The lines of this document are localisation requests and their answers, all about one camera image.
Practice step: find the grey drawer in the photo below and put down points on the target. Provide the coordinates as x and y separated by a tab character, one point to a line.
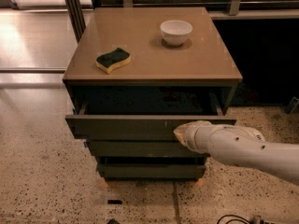
140	149
132	127
122	171

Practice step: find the yellow green sponge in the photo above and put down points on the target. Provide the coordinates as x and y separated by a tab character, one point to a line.
115	59

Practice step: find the grey bottom drawer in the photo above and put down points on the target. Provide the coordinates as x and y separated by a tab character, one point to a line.
122	171

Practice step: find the brown drawer cabinet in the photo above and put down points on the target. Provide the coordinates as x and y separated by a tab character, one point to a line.
198	77

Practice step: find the white ceramic bowl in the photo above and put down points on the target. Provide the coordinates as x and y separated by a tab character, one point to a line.
175	32

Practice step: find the grey top drawer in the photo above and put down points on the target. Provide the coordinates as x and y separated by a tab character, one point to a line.
132	127

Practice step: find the yellow foam padded gripper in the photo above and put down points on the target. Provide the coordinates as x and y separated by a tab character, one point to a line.
191	136

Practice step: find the grey middle drawer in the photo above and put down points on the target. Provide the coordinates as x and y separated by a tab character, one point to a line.
140	149

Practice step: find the dark vertical frame post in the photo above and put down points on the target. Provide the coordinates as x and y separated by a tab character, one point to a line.
76	16

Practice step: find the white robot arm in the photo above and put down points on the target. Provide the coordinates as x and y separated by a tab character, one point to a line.
242	147

